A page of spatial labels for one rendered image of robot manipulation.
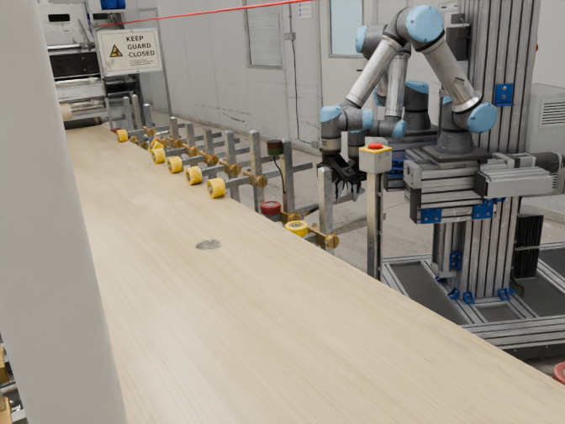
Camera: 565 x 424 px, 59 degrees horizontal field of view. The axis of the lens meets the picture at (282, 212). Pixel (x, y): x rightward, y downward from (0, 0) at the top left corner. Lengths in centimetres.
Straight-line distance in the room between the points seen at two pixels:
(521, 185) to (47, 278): 203
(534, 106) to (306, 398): 177
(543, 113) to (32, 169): 232
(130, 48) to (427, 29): 286
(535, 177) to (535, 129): 32
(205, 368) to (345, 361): 30
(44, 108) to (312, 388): 88
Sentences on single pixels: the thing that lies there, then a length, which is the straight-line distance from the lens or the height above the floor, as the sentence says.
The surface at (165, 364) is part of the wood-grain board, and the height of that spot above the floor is 90.
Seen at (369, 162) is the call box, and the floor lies 118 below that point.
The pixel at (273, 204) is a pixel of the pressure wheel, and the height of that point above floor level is 90.
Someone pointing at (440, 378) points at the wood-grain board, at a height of 90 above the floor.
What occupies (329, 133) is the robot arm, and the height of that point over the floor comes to 120.
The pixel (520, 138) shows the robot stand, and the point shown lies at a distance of 250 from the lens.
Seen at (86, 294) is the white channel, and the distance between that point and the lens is 28.
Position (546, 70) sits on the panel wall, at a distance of 429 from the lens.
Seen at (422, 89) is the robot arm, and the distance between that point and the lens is 260.
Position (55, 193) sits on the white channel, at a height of 151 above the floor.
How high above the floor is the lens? 158
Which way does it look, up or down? 21 degrees down
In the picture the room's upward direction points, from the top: 4 degrees counter-clockwise
